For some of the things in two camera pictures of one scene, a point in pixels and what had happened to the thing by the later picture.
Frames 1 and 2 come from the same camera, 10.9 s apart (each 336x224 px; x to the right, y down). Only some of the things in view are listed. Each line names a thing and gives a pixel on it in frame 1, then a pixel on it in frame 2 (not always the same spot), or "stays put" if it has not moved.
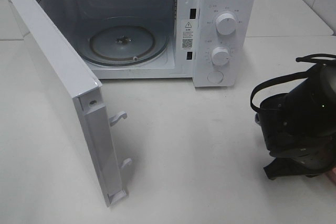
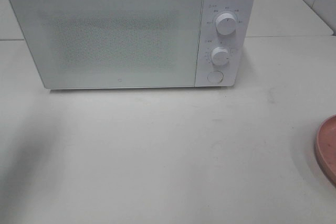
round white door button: (216, 76) stays put
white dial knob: (220, 55) stays put
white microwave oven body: (157, 26) stays put
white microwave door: (80, 82) -> (106, 37)
